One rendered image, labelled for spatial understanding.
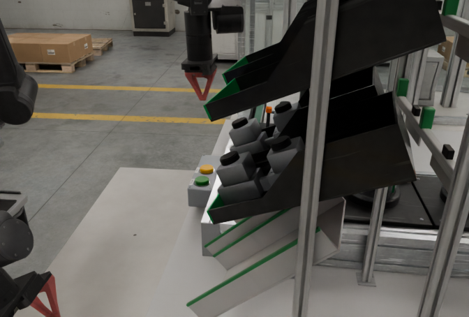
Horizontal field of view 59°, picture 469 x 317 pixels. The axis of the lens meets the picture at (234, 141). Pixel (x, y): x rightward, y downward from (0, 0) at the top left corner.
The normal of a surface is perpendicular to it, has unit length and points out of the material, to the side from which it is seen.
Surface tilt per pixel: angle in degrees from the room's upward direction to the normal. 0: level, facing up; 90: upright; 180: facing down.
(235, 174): 90
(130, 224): 0
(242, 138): 90
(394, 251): 90
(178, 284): 0
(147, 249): 0
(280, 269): 90
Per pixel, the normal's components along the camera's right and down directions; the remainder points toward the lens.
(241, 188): -0.30, 0.40
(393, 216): 0.00, -0.91
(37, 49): -0.09, 0.41
